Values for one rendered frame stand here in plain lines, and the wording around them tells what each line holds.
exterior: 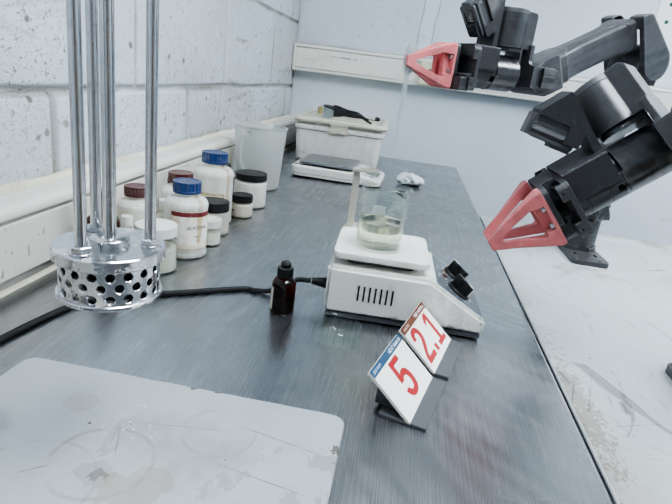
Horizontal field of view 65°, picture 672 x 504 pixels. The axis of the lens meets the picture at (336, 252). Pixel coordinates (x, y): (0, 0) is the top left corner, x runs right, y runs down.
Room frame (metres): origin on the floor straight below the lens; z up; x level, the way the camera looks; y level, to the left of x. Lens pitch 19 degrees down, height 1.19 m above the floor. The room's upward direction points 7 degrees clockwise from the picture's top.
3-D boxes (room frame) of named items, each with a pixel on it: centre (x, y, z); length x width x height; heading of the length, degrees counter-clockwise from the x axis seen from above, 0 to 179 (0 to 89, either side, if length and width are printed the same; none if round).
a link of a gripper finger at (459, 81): (0.87, -0.11, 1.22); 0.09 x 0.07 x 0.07; 117
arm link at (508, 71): (0.94, -0.23, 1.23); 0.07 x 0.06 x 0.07; 117
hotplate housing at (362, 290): (0.67, -0.09, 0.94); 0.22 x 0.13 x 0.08; 86
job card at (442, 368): (0.55, -0.12, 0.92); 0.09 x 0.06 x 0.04; 159
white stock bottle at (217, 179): (0.96, 0.24, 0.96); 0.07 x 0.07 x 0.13
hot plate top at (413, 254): (0.67, -0.06, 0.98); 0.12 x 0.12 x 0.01; 86
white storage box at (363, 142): (1.94, 0.03, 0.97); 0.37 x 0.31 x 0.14; 176
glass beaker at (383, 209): (0.65, -0.05, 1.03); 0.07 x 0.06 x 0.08; 49
